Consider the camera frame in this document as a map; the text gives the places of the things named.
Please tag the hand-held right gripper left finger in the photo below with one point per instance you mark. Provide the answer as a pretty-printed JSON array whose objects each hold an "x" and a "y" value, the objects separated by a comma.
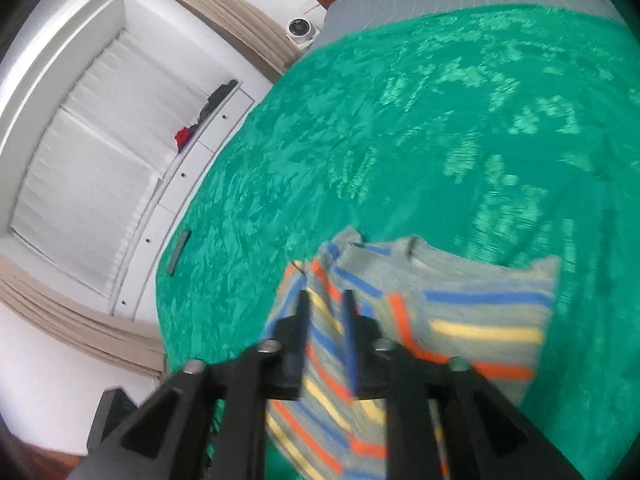
[{"x": 302, "y": 345}]

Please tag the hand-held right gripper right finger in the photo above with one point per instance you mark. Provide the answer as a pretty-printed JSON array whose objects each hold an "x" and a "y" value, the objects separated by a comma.
[{"x": 351, "y": 345}]

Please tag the striped knit sweater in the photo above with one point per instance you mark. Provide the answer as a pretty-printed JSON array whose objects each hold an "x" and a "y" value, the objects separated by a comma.
[{"x": 475, "y": 310}]

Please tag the dark clothes pile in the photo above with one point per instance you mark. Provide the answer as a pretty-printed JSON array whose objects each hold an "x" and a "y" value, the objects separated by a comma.
[{"x": 215, "y": 100}]

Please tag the dark flat bar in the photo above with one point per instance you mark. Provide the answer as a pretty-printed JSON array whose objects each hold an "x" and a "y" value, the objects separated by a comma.
[{"x": 180, "y": 252}]

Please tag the green satin blanket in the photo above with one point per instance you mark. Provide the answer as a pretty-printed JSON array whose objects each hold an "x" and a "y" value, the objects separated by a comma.
[{"x": 400, "y": 160}]

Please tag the beige curtain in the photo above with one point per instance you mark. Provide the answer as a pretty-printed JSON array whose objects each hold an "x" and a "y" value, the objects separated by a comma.
[
  {"x": 75, "y": 325},
  {"x": 225, "y": 15}
]

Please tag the red cloth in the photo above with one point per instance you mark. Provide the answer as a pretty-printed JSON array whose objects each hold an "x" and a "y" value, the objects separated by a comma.
[{"x": 184, "y": 137}]

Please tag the white window blind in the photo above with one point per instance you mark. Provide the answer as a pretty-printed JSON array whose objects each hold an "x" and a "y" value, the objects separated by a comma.
[{"x": 90, "y": 160}]

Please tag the white round camera device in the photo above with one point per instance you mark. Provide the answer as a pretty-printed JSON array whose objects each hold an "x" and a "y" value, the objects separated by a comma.
[{"x": 300, "y": 30}]

